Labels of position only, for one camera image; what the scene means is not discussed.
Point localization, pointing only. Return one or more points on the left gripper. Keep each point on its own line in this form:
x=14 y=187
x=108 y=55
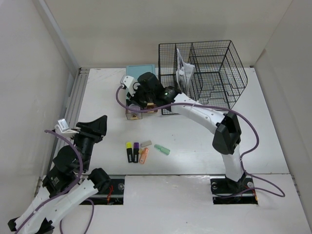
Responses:
x=98 y=126

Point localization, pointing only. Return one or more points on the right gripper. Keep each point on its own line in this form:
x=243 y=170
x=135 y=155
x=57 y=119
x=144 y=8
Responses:
x=134 y=99

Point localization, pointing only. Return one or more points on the teal drawer box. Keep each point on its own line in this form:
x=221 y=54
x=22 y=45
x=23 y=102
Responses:
x=136 y=71

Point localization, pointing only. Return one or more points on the white paper sheets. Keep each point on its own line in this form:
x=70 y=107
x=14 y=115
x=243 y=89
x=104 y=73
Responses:
x=184 y=73

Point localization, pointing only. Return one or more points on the clear paper clip jar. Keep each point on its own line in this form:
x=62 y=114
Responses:
x=134 y=108

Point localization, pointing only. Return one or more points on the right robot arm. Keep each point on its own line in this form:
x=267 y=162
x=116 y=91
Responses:
x=224 y=126

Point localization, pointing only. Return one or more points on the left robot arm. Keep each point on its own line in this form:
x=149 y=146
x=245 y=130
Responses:
x=62 y=188

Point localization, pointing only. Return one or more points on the yellow cap black highlighter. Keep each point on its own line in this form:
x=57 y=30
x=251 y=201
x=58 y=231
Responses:
x=129 y=151

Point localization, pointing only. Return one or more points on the purple cap black highlighter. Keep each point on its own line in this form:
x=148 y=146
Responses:
x=135 y=152

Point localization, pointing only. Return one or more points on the grey eraser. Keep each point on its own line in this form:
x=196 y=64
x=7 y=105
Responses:
x=146 y=143

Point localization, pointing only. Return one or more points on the orange highlighter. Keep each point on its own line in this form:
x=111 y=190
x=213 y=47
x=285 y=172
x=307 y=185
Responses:
x=143 y=156

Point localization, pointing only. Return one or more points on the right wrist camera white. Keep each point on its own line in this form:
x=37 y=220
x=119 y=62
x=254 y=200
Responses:
x=130 y=83

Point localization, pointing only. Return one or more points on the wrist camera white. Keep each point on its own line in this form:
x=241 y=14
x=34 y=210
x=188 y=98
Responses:
x=130 y=83
x=63 y=129

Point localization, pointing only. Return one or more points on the aluminium rail frame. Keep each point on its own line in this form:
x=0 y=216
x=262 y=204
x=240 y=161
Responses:
x=72 y=93

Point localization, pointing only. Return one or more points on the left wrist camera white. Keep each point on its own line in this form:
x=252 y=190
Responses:
x=63 y=129

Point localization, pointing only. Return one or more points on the black wire mesh organizer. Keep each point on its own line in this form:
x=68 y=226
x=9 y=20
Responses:
x=218 y=77

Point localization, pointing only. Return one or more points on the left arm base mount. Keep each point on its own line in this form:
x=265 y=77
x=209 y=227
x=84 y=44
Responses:
x=114 y=195

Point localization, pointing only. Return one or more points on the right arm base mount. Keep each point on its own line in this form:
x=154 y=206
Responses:
x=226 y=192

